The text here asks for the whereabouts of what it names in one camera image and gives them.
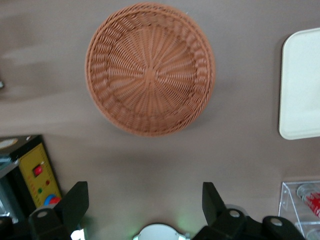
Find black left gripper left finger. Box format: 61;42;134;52
28;181;90;240

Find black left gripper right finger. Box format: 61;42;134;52
194;181;251;240

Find brown round wicker basket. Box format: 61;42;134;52
84;2;216;138

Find cream rectangular tray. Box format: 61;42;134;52
278;27;320;140

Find clear acrylic bottle rack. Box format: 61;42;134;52
278;181;320;240

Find red cola bottle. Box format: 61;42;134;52
296;184;320;221
305;226;320;240

